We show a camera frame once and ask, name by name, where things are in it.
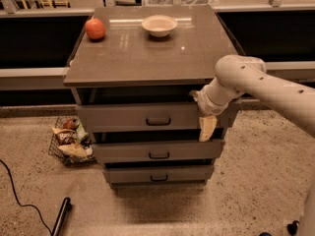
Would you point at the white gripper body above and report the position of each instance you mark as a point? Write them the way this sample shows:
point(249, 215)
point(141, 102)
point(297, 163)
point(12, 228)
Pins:
point(207, 104)

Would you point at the red apple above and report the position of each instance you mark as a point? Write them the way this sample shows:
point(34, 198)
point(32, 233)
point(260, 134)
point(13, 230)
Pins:
point(95, 29)

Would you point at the wire basket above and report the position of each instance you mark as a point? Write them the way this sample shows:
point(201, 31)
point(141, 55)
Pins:
point(55, 151)

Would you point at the grey middle drawer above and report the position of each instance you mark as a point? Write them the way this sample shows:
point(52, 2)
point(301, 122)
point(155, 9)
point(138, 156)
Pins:
point(157, 151)

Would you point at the grey top drawer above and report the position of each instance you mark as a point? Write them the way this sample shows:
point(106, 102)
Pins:
point(140, 117)

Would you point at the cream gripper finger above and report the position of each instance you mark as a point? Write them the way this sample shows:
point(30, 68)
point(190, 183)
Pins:
point(195, 95)
point(207, 126)

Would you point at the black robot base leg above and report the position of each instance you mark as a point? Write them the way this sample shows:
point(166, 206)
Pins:
point(63, 211)

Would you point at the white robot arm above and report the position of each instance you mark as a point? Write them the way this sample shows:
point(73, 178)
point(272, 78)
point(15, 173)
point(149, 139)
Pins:
point(236, 75)

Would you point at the grey drawer cabinet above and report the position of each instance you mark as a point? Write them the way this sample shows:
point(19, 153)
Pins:
point(131, 66)

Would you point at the white bowl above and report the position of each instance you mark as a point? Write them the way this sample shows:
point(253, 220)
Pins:
point(159, 25)

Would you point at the grey bottom drawer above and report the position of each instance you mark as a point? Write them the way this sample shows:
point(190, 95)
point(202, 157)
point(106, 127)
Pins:
point(158, 175)

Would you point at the black caster wheel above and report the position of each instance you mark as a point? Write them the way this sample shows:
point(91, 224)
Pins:
point(293, 227)

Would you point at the snack bags in basket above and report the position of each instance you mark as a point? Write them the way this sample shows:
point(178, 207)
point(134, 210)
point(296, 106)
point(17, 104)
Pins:
point(73, 140)

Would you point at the grey drawer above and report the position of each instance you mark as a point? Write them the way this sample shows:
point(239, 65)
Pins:
point(158, 175)
point(140, 117)
point(157, 151)

